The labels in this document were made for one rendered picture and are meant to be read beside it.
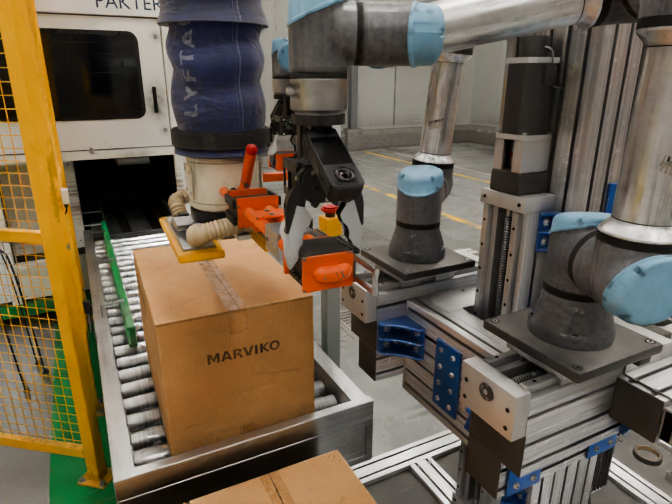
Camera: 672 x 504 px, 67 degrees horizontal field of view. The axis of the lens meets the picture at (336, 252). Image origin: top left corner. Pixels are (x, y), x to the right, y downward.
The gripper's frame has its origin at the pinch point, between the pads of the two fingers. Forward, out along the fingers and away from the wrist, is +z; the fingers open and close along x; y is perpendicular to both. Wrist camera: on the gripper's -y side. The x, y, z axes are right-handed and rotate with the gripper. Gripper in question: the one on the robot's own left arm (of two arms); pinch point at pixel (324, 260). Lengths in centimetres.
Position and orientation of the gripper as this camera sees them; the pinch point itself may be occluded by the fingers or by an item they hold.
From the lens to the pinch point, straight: 71.9
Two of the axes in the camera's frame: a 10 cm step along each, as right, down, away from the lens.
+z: 0.0, 9.5, 3.3
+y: -4.0, -3.0, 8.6
